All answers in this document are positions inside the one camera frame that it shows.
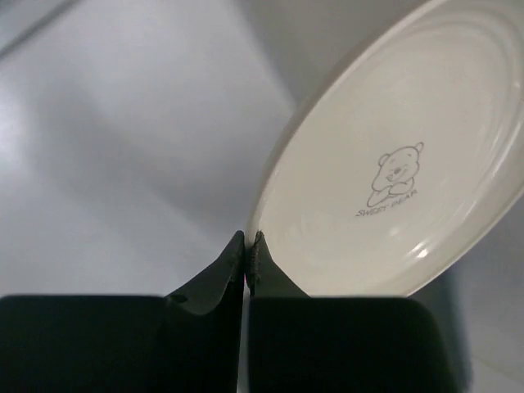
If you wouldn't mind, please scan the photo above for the aluminium frame rail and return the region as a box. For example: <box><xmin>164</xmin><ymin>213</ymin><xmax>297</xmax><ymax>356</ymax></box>
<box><xmin>1</xmin><ymin>0</ymin><xmax>77</xmax><ymax>56</ymax></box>

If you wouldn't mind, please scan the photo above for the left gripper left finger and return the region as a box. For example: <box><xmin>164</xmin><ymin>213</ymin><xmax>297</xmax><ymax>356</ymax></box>
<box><xmin>1</xmin><ymin>232</ymin><xmax>246</xmax><ymax>392</ymax></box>

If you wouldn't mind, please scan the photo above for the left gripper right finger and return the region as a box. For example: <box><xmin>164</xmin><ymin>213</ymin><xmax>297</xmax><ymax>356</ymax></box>
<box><xmin>246</xmin><ymin>233</ymin><xmax>472</xmax><ymax>392</ymax></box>

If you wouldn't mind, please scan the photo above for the cream bear plate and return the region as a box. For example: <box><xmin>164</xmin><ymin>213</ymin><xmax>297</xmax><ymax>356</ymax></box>
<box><xmin>246</xmin><ymin>1</ymin><xmax>523</xmax><ymax>296</ymax></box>

